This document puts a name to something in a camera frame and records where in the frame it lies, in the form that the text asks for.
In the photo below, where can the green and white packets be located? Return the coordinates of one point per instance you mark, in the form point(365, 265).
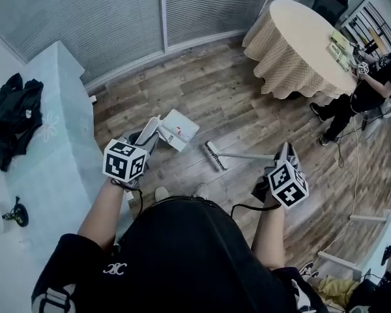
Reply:
point(339, 49)

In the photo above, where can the table with pale blue cloth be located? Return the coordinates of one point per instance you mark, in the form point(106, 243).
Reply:
point(62, 126)

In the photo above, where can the person's black shirt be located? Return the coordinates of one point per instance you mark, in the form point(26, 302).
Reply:
point(182, 259)

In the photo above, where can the grey round stand base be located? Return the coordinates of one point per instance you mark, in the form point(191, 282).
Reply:
point(376, 119)

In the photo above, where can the white plastic dustpan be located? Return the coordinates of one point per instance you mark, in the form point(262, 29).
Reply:
point(182, 122)

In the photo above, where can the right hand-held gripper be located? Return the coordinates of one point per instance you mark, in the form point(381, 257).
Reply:
point(288, 186)

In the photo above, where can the person's left forearm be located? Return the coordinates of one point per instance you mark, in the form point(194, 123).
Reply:
point(101, 214)

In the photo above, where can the person's right white shoe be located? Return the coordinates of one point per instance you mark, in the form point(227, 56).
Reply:
point(201, 190)

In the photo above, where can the white shelf rack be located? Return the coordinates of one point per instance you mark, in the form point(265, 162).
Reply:
point(374, 18)

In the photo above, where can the person's white shoe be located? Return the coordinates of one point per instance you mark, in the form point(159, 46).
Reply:
point(162, 194)
point(201, 190)

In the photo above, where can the black garment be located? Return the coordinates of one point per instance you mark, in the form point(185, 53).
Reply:
point(13, 119)

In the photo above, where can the person's left white shoe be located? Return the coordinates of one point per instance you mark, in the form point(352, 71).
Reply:
point(162, 194)

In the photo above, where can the yellow cloth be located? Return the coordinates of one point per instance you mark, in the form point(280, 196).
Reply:
point(335, 289)

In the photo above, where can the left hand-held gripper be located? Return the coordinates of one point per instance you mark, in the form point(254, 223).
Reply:
point(122, 163)

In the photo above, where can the small black lamp base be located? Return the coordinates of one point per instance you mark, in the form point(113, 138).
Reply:
point(19, 215)

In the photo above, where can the black and white sneaker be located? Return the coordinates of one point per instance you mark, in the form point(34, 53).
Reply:
point(309, 270)

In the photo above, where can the black high-back chair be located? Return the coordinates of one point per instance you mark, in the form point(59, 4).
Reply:
point(330, 2)

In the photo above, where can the round table with beige cloth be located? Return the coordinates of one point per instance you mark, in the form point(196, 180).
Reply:
point(296, 47)

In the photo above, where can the person's right forearm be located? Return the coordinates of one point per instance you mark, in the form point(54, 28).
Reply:
point(268, 236)

